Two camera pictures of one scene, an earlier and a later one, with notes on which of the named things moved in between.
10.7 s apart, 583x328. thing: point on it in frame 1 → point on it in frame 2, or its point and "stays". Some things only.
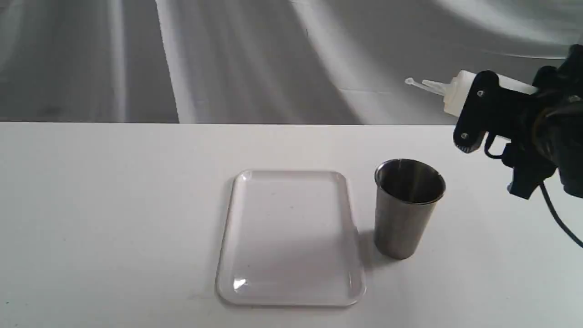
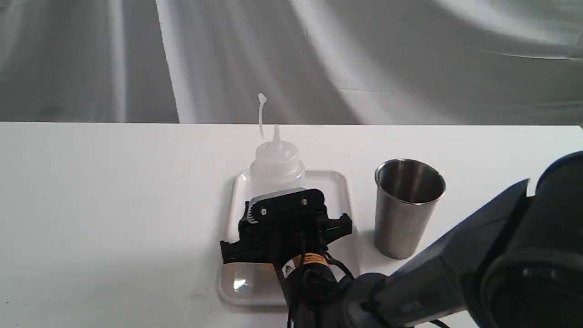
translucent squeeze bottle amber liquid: [455, 93] → [278, 167]
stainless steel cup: [407, 192] stays
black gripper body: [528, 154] → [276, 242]
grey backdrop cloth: [265, 61] stays
